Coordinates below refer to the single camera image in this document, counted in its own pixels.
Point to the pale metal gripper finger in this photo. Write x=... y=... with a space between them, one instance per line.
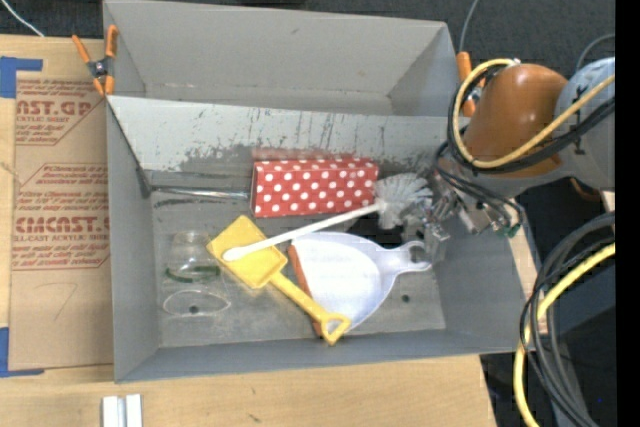
x=444 y=206
x=436 y=241

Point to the white dustpan with orange edge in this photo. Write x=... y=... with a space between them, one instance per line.
x=350 y=275

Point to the red white-dotted box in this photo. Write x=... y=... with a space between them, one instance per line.
x=312 y=187

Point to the yellow toy shovel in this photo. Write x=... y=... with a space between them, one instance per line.
x=247 y=255

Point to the grey metal bin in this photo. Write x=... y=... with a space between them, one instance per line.
x=280 y=65

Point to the clear flat glass piece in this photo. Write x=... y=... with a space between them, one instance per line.
x=200 y=192

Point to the clear glass cup green rim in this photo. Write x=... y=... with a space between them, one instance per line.
x=192 y=265

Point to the brown cardboard board red print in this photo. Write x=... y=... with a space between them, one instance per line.
x=60 y=195

